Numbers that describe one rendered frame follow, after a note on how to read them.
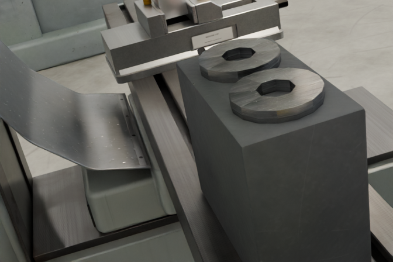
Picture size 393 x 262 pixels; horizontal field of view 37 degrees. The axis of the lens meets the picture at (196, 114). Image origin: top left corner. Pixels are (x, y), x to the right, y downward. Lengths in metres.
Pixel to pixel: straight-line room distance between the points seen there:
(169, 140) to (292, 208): 0.39
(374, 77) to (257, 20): 2.02
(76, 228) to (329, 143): 0.68
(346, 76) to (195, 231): 2.53
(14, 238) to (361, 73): 2.44
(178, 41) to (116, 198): 0.33
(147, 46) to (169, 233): 0.35
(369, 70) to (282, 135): 2.74
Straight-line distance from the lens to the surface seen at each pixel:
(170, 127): 0.95
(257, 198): 0.54
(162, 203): 1.04
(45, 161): 2.95
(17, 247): 1.06
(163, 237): 1.10
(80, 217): 1.15
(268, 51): 0.65
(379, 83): 3.11
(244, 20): 1.19
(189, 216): 0.75
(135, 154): 1.04
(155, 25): 1.13
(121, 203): 1.05
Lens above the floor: 1.40
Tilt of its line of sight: 28 degrees down
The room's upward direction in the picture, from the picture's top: 11 degrees counter-clockwise
